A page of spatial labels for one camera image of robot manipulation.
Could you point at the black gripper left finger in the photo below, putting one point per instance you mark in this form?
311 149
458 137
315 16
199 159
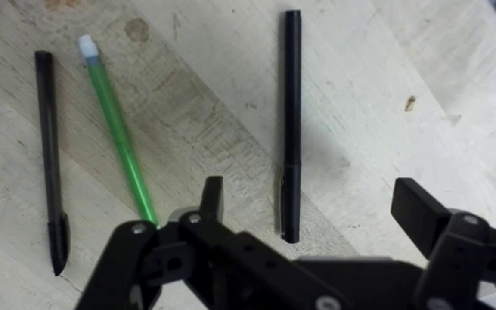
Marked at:
144 259

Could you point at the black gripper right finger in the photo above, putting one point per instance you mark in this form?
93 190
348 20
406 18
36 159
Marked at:
447 247

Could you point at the slim black pen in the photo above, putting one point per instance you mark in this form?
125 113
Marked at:
291 115

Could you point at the black pen with wide cap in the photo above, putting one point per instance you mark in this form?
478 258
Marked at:
58 242

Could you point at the green pen with white cap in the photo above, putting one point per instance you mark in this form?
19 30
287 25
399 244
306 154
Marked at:
115 130

